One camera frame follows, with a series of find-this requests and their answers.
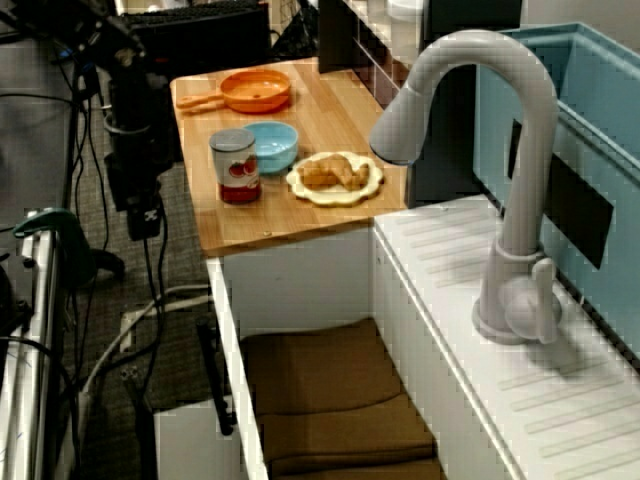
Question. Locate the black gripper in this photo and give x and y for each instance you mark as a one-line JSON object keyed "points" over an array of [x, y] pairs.
{"points": [[137, 170]]}

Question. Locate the tomato print tin can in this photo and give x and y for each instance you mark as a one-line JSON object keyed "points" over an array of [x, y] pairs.
{"points": [[237, 170]]}

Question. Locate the light blue bowl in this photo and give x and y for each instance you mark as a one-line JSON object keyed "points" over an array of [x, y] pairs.
{"points": [[277, 145]]}

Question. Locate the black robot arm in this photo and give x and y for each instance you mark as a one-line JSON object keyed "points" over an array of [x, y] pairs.
{"points": [[135, 85]]}

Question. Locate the white power strip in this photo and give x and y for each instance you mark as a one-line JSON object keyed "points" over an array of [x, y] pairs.
{"points": [[131, 325]]}

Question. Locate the brown toy croissant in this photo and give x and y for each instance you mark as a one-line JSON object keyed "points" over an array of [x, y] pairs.
{"points": [[325, 172]]}

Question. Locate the cream scalloped plate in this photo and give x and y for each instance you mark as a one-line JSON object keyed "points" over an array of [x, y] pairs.
{"points": [[330, 197]]}

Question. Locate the black computer keyboard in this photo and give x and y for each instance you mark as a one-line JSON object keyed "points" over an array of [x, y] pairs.
{"points": [[195, 17]]}

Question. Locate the brown folded cloth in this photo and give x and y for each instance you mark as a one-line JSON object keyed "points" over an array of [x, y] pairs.
{"points": [[325, 390]]}

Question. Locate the white sink basin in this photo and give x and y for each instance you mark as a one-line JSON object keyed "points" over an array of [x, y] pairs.
{"points": [[450, 300]]}

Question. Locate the grey toy faucet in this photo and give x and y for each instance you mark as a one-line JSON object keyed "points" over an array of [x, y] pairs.
{"points": [[520, 200]]}

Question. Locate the black rectangular panel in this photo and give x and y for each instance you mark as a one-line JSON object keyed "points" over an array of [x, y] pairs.
{"points": [[575, 220]]}

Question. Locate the teal plastic dish rack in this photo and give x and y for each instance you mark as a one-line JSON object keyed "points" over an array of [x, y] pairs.
{"points": [[590, 90]]}

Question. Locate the aluminium frame rail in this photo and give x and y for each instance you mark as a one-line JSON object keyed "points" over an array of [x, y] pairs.
{"points": [[30, 350]]}

